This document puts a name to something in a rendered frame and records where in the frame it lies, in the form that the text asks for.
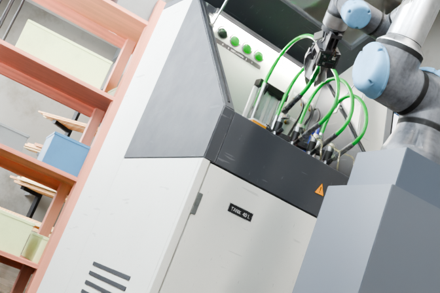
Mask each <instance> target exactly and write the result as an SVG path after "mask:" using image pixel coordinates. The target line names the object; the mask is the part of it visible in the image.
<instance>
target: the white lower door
mask: <svg viewBox="0 0 440 293"><path fill-rule="evenodd" d="M316 221H317V218H315V217H313V216H311V215H309V214H307V213H305V212H304V211H302V210H300V209H298V208H296V207H294V206H292V205H290V204H288V203H286V202H284V201H282V200H280V199H278V198H276V197H274V196H273V195H271V194H269V193H267V192H265V191H263V190H261V189H259V188H258V187H256V186H254V185H252V184H250V183H248V182H246V181H244V180H242V179H240V178H238V177H236V176H234V175H232V174H230V173H228V172H227V171H225V170H223V169H221V168H219V167H217V166H215V165H213V164H209V166H208V168H207V171H206V174H205V175H204V178H203V181H202V184H201V185H200V188H199V191H198V193H197V196H196V199H195V201H194V203H193V206H192V209H191V211H190V213H189V216H188V219H187V221H186V224H185V227H184V228H183V231H182V234H181V237H180V238H179V241H178V244H177V247H176V248H175V252H174V255H173V256H172V259H171V262H170V265H169V266H168V269H167V272H166V274H165V276H164V279H163V282H162V284H161V287H160V290H159V291H158V293H292V291H293V288H294V286H295V282H296V280H297V276H298V274H299V270H300V268H301V265H302V262H303V259H304V256H305V253H306V250H307V247H308V244H309V241H310V238H311V235H312V232H313V229H314V226H315V224H316Z"/></svg>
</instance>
